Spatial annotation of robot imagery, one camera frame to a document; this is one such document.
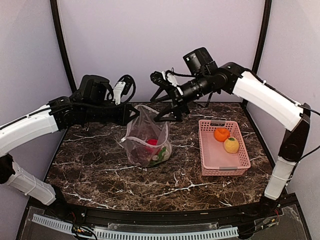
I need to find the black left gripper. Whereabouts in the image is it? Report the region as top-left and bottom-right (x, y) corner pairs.
(83, 100), (140, 126)

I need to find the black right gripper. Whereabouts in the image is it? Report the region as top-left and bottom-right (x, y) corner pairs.
(150, 71), (213, 121)

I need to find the red toy pepper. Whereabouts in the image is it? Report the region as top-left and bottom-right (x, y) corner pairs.
(144, 138), (158, 153)

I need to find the clear zip top bag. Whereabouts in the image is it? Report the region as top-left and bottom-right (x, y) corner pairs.
(120, 104), (172, 167)

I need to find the dark red toy fruit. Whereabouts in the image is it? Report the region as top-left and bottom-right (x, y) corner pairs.
(130, 147), (151, 165)

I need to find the orange toy tangerine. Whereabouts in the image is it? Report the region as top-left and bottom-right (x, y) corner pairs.
(213, 127), (230, 143)

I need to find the yellow toy fruit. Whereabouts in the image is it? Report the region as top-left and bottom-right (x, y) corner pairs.
(223, 137), (240, 154)

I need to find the white toy vegetable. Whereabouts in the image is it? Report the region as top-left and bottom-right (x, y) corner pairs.
(152, 147), (172, 164)

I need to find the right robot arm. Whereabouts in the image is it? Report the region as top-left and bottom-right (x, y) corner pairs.
(150, 47), (312, 217)

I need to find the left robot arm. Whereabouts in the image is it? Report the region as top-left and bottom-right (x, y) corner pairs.
(0, 74), (140, 218)

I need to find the pink plastic basket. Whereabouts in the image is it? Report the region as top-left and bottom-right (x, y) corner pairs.
(198, 119), (251, 176)

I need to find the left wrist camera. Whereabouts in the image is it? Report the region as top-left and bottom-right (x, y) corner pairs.
(112, 80), (132, 106)

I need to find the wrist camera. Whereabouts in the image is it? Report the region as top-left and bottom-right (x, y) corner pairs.
(150, 71), (179, 90)
(112, 80), (132, 106)

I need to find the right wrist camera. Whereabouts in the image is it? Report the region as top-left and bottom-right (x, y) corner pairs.
(150, 71), (179, 90)

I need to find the white slotted cable duct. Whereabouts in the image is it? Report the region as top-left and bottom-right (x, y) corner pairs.
(31, 214), (239, 240)

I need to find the right black frame post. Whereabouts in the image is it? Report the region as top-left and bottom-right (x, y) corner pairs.
(252, 0), (272, 74)

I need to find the black frame post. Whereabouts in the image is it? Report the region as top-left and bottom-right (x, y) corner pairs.
(252, 0), (272, 74)
(49, 0), (77, 93)

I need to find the left black frame post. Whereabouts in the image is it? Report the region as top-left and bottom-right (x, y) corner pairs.
(49, 0), (77, 93)

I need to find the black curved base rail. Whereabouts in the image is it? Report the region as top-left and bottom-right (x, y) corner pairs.
(37, 194), (288, 226)

